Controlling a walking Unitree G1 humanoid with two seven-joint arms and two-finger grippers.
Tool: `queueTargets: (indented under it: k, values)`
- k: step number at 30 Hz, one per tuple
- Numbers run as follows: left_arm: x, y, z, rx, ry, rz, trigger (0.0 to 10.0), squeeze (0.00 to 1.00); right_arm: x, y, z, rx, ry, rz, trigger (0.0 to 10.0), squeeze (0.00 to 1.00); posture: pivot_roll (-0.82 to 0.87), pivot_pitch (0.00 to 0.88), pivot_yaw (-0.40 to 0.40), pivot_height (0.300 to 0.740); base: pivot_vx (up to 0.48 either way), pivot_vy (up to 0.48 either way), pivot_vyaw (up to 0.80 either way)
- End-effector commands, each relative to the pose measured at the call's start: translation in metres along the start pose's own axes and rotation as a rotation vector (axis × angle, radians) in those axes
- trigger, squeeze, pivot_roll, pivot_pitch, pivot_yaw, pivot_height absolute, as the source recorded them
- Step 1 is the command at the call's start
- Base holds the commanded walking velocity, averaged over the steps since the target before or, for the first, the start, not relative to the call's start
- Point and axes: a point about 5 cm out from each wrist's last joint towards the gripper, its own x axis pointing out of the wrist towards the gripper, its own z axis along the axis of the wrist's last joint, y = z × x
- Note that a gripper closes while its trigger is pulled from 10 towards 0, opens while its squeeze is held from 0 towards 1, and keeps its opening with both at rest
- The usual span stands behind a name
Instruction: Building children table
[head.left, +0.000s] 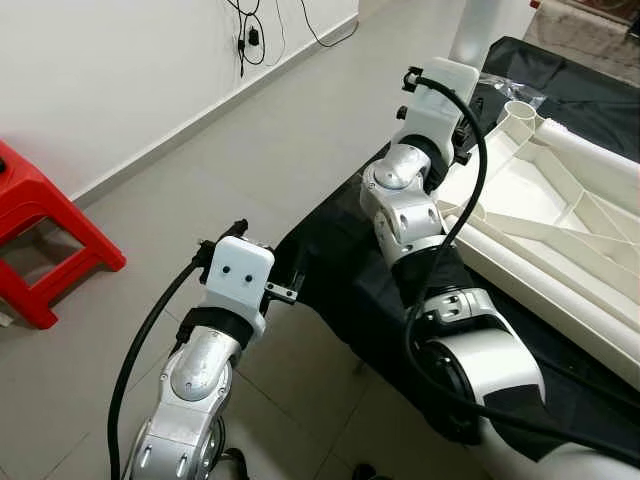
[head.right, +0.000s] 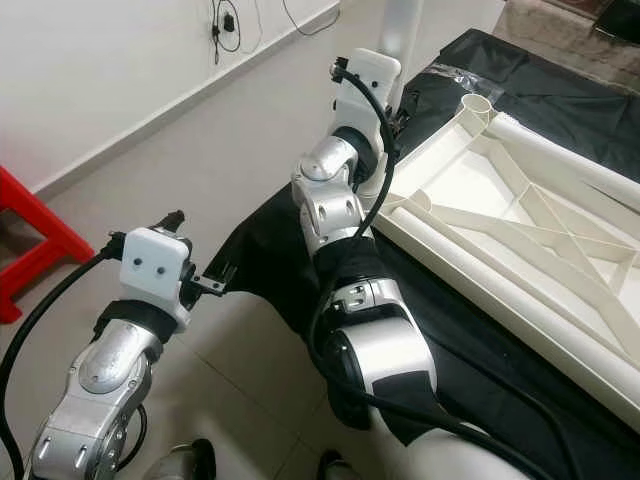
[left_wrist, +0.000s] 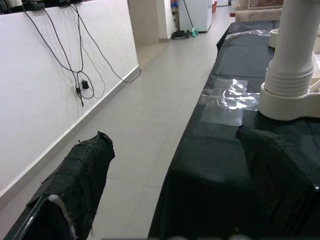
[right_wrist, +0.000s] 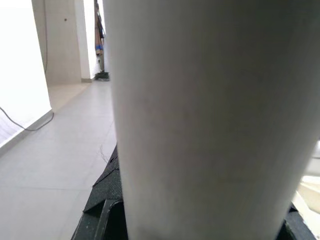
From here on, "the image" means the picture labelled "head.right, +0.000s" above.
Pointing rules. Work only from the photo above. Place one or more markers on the robot left leg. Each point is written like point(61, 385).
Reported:
point(185, 462)

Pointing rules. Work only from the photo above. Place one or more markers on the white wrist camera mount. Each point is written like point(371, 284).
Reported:
point(365, 90)
point(155, 270)

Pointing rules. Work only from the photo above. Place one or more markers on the robot leg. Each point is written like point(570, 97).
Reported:
point(185, 462)
point(332, 467)

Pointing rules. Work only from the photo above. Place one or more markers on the white plastic table top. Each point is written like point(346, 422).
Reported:
point(470, 180)

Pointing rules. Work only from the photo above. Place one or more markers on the robot right leg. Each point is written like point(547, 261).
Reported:
point(332, 467)

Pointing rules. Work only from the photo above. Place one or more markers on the red plastic stool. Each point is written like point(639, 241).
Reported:
point(40, 240)

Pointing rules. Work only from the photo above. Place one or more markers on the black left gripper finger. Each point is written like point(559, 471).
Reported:
point(173, 221)
point(208, 284)

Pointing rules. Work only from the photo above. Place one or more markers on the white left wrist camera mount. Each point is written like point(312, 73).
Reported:
point(155, 270)

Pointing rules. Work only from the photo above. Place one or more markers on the black power adapter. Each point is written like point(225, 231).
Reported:
point(230, 22)

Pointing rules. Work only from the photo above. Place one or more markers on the clear tape strip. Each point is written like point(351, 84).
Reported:
point(450, 80)

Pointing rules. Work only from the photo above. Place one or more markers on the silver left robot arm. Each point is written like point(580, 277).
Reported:
point(105, 370)

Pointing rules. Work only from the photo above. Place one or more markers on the black tablecloth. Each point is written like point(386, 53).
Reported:
point(460, 380)

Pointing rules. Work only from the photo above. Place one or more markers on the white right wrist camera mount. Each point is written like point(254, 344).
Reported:
point(365, 90)

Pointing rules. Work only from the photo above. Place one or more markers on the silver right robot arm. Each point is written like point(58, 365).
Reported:
point(325, 205)

